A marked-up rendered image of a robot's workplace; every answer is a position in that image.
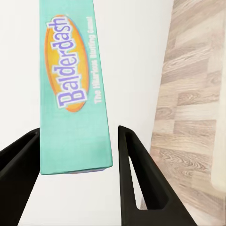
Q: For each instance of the board game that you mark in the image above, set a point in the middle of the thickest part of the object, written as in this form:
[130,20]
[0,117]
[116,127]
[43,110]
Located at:
[74,129]

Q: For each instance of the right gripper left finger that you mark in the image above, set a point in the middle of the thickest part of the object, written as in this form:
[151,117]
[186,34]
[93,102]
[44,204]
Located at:
[19,169]

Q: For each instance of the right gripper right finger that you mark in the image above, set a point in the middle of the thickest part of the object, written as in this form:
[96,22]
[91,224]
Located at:
[164,208]

